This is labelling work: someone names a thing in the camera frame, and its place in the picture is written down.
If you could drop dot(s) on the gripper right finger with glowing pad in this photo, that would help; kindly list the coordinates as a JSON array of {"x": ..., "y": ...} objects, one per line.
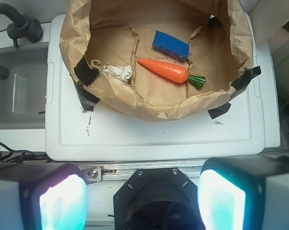
[{"x": 244, "y": 193}]

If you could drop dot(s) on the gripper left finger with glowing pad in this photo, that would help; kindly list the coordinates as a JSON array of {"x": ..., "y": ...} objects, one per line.
[{"x": 42, "y": 196}]

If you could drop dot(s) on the blue sponge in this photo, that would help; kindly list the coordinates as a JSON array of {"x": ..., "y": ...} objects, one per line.
[{"x": 171, "y": 46}]

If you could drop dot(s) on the white plastic bin lid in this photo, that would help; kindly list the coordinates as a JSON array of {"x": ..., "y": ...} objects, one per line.
[{"x": 72, "y": 134}]

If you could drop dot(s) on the black tape piece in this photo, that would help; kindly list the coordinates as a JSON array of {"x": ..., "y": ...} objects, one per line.
[
  {"x": 86, "y": 76},
  {"x": 217, "y": 112},
  {"x": 240, "y": 84}
]

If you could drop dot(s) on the grey sink basin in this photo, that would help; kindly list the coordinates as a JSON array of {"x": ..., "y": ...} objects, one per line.
[{"x": 22, "y": 94}]

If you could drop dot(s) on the orange toy carrot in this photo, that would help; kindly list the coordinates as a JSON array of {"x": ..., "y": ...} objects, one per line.
[{"x": 172, "y": 72}]

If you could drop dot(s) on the crumpled white paper ball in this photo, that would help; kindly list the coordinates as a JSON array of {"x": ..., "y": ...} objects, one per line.
[{"x": 123, "y": 73}]

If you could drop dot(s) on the brown paper bag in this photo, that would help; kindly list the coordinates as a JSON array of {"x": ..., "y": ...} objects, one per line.
[{"x": 119, "y": 32}]

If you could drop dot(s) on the aluminium frame rail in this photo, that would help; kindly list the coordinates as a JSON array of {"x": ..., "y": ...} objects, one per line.
[{"x": 123, "y": 170}]

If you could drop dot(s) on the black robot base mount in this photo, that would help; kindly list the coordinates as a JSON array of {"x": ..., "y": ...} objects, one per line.
[{"x": 157, "y": 199}]

